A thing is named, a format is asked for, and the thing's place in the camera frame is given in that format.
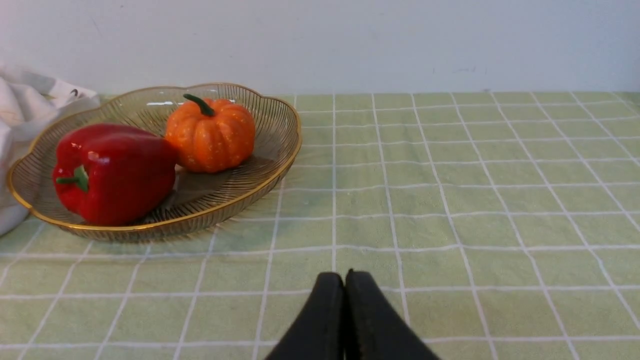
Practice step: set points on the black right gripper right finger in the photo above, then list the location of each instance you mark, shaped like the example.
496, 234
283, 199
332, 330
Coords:
374, 330

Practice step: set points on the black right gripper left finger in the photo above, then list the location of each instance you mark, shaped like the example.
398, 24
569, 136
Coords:
316, 332

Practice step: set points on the red bell pepper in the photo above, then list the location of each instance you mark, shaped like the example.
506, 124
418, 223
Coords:
113, 174

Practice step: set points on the white cloth bag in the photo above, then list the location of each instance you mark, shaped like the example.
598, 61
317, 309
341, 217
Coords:
29, 102

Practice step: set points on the green checkered tablecloth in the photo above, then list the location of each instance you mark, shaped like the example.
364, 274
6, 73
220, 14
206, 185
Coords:
501, 226

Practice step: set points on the gold-rimmed glass plate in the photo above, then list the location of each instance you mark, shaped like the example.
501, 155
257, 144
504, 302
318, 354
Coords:
199, 201

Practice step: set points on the small orange pumpkin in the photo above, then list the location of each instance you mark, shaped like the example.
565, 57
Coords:
211, 135

